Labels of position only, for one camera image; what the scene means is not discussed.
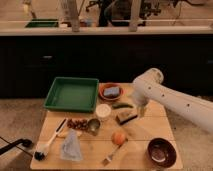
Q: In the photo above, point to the green plastic tray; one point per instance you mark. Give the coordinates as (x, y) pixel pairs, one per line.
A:
(72, 94)

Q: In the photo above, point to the green tray in background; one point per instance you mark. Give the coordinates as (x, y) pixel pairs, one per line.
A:
(38, 23)

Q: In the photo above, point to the orange fruit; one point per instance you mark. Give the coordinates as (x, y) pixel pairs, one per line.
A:
(118, 138)

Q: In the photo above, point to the metal cup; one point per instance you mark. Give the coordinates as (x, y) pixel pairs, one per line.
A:
(94, 126)

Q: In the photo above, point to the orange bowl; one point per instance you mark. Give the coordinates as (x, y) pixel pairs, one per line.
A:
(107, 85)

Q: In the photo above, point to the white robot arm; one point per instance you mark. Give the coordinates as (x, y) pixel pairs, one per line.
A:
(149, 86)

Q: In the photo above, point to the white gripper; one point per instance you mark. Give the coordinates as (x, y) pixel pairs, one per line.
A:
(141, 101)

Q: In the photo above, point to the white round cup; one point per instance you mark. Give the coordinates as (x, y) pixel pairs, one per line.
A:
(103, 111)

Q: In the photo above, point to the wooden board eraser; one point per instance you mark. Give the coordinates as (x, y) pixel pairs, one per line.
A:
(125, 116)

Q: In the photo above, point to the dark brown bowl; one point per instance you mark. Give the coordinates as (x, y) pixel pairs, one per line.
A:
(161, 152)

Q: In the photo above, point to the clear plastic bag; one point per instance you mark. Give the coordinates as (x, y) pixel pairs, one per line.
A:
(70, 148)

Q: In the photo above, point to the blue sponge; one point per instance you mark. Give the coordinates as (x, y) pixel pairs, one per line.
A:
(111, 92)

